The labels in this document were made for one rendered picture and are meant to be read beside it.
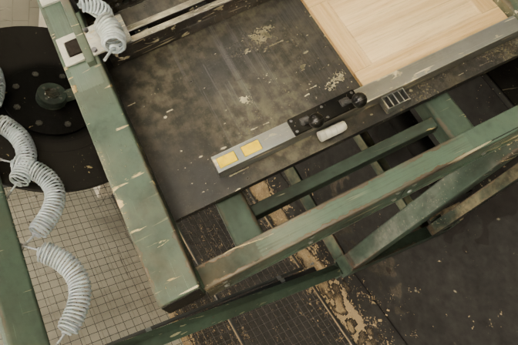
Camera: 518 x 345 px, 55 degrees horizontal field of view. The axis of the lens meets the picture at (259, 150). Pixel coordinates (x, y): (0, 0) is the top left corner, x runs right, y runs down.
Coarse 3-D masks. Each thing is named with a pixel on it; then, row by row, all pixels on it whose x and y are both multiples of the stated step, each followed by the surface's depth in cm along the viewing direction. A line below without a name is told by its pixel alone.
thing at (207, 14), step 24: (72, 0) 126; (96, 0) 128; (192, 0) 145; (216, 0) 148; (240, 0) 147; (264, 0) 152; (144, 24) 143; (168, 24) 142; (192, 24) 146; (96, 48) 136; (144, 48) 145
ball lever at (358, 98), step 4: (360, 92) 121; (352, 96) 121; (356, 96) 120; (360, 96) 120; (364, 96) 120; (340, 100) 131; (344, 100) 131; (348, 100) 127; (352, 100) 121; (356, 100) 120; (360, 100) 120; (364, 100) 120; (340, 104) 132; (344, 104) 131; (356, 104) 120; (360, 104) 120; (364, 104) 120
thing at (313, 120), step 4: (316, 112) 119; (304, 116) 130; (312, 116) 118; (316, 116) 118; (320, 116) 118; (300, 120) 129; (304, 120) 128; (308, 120) 119; (312, 120) 118; (316, 120) 118; (320, 120) 118; (324, 120) 119; (304, 124) 129; (312, 124) 119; (316, 124) 118; (320, 124) 118; (316, 128) 120
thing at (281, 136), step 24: (504, 24) 141; (456, 48) 138; (480, 48) 138; (408, 72) 136; (432, 72) 136; (336, 120) 133; (240, 144) 129; (264, 144) 129; (288, 144) 132; (216, 168) 127; (240, 168) 130
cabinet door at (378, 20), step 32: (320, 0) 150; (352, 0) 150; (384, 0) 149; (416, 0) 149; (448, 0) 148; (480, 0) 147; (352, 32) 145; (384, 32) 144; (416, 32) 144; (448, 32) 143; (352, 64) 140; (384, 64) 140
